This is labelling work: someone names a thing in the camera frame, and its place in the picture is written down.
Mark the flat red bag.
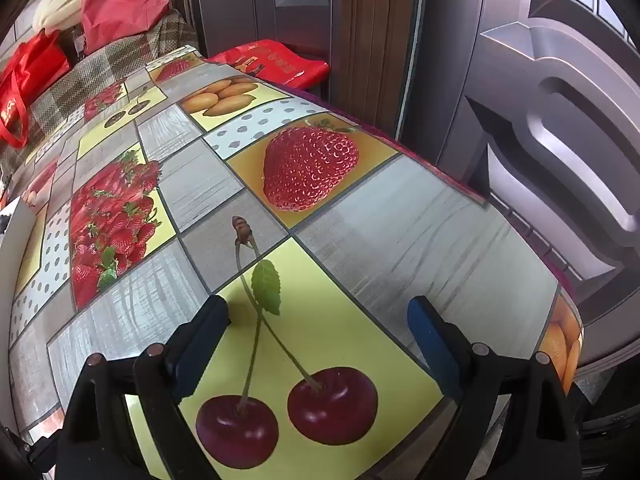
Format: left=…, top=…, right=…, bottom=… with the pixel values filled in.
left=206, top=39, right=331, bottom=88

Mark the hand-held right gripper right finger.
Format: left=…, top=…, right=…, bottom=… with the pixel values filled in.
left=406, top=296, right=583, bottom=480

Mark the plain red fabric bag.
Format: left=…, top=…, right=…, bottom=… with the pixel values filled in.
left=80, top=0, right=172, bottom=56

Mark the brown wooden door frame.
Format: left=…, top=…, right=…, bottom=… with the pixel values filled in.
left=330, top=0, right=426, bottom=141

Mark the red tote bag with handles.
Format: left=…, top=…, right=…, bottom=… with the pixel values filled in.
left=0, top=30, right=71, bottom=150

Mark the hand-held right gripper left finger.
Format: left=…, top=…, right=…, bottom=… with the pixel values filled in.
left=55, top=295, right=231, bottom=480

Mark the plaid cloth cover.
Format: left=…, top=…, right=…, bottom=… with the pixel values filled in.
left=0, top=10, right=201, bottom=171

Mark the purple grey panelled door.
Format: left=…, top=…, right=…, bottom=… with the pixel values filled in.
left=200, top=0, right=333, bottom=61

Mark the grey panelled metal door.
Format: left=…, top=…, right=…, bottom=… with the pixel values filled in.
left=420, top=0, right=640, bottom=361

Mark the fruit print tablecloth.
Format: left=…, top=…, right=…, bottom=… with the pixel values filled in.
left=0, top=45, right=585, bottom=480

